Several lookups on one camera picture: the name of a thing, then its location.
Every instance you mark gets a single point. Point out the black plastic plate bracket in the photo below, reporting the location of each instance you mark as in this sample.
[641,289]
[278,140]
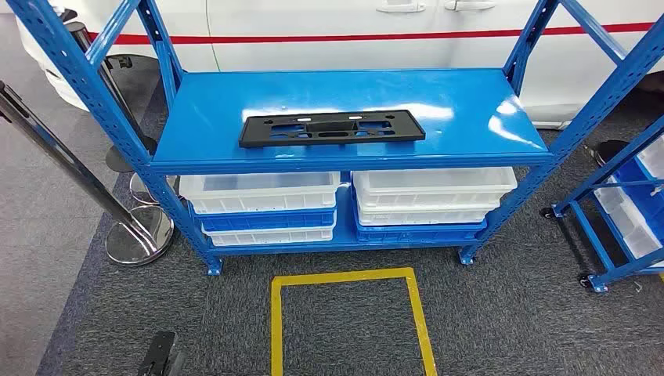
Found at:
[259,136]

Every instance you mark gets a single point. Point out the blue metal shelf rack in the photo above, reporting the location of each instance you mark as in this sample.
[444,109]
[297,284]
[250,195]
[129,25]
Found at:
[363,88]

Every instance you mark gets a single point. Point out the blue wheeled shelf rack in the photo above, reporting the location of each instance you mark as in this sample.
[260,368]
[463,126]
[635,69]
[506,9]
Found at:
[596,244]

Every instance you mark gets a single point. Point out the white plastic bin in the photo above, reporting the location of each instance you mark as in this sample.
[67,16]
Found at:
[633,233]
[259,200]
[430,194]
[269,237]
[654,158]
[415,217]

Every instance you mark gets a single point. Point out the blue plastic bin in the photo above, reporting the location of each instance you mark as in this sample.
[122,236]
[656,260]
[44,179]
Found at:
[415,232]
[259,220]
[648,200]

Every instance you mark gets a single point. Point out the white car with red stripe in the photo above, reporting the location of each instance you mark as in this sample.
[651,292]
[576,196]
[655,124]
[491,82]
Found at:
[311,52]

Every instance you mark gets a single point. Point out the black round stanchion base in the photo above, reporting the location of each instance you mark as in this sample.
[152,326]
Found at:
[609,151]

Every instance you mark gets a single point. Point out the chrome stanchion post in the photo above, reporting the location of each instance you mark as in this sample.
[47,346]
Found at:
[142,192]
[140,244]

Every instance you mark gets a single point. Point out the black base stanchion post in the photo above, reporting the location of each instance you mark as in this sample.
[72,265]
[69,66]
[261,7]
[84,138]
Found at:
[129,155]

